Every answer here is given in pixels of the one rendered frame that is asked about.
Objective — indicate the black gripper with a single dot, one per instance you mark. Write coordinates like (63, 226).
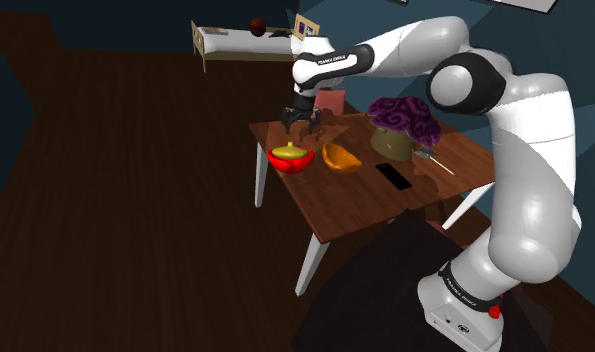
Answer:
(302, 104)

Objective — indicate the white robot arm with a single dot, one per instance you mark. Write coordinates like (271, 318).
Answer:
(531, 161)

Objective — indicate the yellow squash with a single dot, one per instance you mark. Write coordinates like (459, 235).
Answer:
(290, 151)

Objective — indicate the red chair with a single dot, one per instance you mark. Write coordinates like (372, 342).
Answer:
(330, 103)

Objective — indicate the red bowl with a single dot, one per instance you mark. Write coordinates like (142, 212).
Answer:
(289, 163)

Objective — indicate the orange bowl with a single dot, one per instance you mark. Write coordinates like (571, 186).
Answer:
(340, 159)

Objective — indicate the wooden table with white legs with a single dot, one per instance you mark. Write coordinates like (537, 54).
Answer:
(355, 195)

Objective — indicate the wooden bed with white mattress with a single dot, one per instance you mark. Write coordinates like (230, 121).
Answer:
(243, 45)

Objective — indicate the purple plant in olive pot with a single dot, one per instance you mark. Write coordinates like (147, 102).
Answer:
(404, 126)

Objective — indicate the brown ball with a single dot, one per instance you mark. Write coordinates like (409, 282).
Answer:
(257, 26)

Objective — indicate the black phone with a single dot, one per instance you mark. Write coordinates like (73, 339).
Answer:
(393, 176)

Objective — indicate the dark robot stand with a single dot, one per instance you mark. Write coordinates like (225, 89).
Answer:
(375, 292)

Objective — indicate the framed wall picture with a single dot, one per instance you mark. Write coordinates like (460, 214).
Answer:
(306, 27)

